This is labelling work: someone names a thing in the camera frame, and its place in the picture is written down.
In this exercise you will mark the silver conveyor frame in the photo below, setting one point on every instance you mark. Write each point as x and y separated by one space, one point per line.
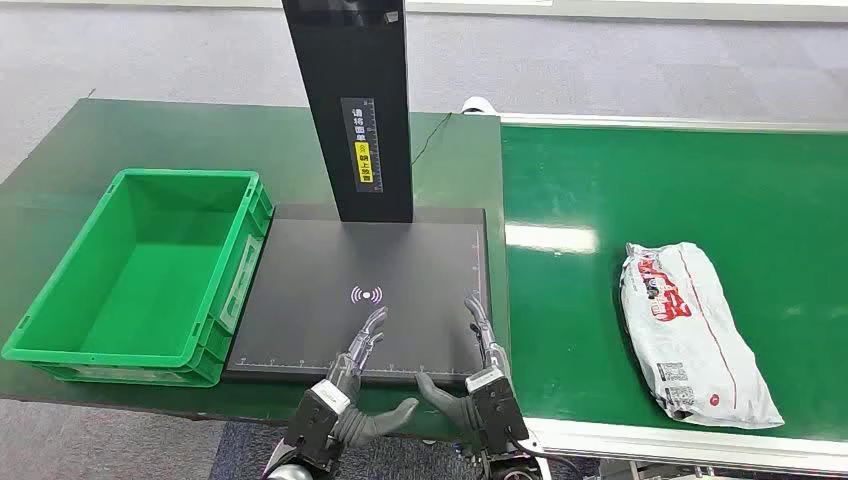
662 445

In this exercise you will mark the black scanner column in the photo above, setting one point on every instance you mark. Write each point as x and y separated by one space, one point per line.
358 66

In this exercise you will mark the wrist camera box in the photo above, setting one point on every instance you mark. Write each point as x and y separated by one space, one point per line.
318 420
497 407

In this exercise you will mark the green plastic crate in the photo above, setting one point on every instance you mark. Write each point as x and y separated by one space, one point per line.
152 285

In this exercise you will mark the black scanner base platform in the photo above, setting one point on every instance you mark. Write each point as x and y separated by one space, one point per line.
298 298

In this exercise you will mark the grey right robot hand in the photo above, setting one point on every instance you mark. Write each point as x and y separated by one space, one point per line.
489 344

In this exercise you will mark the white conveyor roller end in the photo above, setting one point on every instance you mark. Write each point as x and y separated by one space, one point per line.
477 104

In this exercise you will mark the white plastic mailer package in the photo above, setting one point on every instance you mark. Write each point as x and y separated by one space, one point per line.
689 331

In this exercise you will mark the green conveyor belt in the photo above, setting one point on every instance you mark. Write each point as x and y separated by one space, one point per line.
729 199

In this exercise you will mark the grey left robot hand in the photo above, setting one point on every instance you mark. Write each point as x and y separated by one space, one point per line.
363 354

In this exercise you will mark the dark blue floor mat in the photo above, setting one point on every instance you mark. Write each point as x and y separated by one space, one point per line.
397 460

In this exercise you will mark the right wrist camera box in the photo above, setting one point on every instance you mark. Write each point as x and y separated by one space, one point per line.
497 407

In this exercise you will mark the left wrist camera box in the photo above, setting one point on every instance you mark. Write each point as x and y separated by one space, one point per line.
318 420

